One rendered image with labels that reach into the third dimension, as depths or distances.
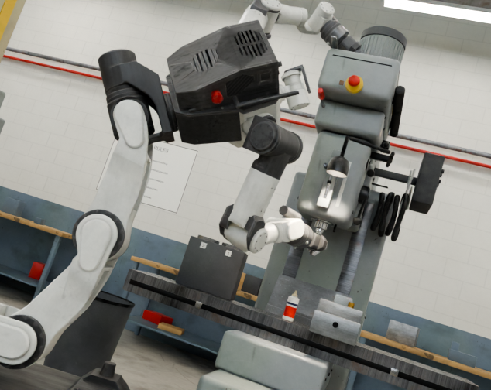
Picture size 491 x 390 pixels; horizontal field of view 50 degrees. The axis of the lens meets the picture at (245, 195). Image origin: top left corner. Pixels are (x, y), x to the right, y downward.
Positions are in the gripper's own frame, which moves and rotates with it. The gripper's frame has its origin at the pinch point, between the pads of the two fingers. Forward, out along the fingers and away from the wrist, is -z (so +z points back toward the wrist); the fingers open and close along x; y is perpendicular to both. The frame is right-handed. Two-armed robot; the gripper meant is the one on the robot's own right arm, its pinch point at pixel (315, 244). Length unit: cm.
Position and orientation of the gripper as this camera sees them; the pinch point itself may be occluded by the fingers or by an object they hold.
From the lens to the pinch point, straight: 196.3
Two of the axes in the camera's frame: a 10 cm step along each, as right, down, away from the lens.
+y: -3.1, 9.4, -1.5
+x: -7.8, -1.6, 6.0
